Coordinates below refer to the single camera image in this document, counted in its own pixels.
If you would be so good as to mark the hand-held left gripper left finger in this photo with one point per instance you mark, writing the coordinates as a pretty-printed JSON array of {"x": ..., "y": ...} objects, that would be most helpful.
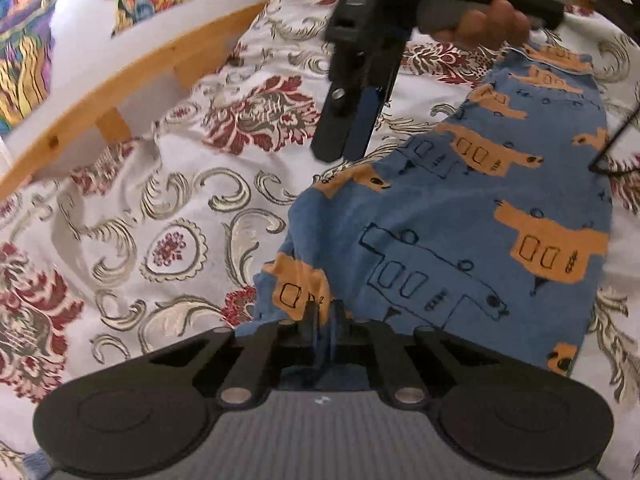
[{"x": 309, "y": 324}]

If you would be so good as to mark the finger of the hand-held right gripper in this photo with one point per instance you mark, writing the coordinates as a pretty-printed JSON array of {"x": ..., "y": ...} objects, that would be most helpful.
[
  {"x": 332, "y": 125},
  {"x": 367, "y": 115}
]

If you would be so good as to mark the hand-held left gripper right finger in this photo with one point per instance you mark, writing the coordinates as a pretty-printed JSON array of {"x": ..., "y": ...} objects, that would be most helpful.
[{"x": 338, "y": 324}]

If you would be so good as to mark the blue printed pants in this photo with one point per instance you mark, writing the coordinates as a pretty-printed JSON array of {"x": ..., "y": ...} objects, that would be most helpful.
[{"x": 450, "y": 210}]

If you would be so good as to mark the person's right hand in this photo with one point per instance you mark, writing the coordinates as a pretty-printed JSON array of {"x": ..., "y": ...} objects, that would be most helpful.
[{"x": 492, "y": 22}]

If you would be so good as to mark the white floral blanket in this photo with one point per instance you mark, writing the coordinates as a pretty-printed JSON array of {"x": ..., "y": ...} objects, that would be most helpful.
[{"x": 165, "y": 210}]

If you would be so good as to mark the wooden bed frame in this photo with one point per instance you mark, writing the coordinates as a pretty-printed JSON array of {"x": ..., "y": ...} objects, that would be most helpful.
[{"x": 115, "y": 90}]

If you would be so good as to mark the colourful printed wall cloth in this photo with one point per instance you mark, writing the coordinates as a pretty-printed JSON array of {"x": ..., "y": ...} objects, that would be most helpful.
[{"x": 22, "y": 45}]

